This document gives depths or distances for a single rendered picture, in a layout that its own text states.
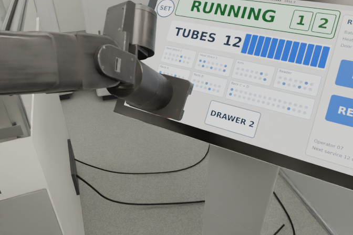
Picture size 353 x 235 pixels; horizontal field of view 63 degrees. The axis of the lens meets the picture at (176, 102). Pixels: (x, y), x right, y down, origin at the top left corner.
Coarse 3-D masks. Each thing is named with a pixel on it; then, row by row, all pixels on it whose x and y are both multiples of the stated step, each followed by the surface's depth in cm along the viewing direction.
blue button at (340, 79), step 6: (342, 60) 47; (348, 60) 47; (342, 66) 47; (348, 66) 47; (342, 72) 47; (348, 72) 47; (336, 78) 47; (342, 78) 47; (348, 78) 46; (336, 84) 47; (342, 84) 47; (348, 84) 46
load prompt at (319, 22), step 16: (192, 0) 59; (208, 0) 58; (224, 0) 56; (240, 0) 55; (192, 16) 58; (208, 16) 57; (224, 16) 56; (240, 16) 55; (256, 16) 54; (272, 16) 52; (288, 16) 51; (304, 16) 50; (320, 16) 50; (336, 16) 49; (288, 32) 51; (304, 32) 50; (320, 32) 49
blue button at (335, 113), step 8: (336, 96) 47; (328, 104) 47; (336, 104) 46; (344, 104) 46; (352, 104) 46; (328, 112) 47; (336, 112) 46; (344, 112) 46; (352, 112) 45; (328, 120) 46; (336, 120) 46; (344, 120) 46; (352, 120) 45
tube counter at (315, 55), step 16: (224, 32) 55; (240, 32) 54; (224, 48) 55; (240, 48) 54; (256, 48) 53; (272, 48) 52; (288, 48) 51; (304, 48) 50; (320, 48) 49; (304, 64) 49; (320, 64) 48
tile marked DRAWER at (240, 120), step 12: (216, 108) 53; (228, 108) 53; (240, 108) 52; (204, 120) 54; (216, 120) 53; (228, 120) 52; (240, 120) 51; (252, 120) 51; (240, 132) 51; (252, 132) 50
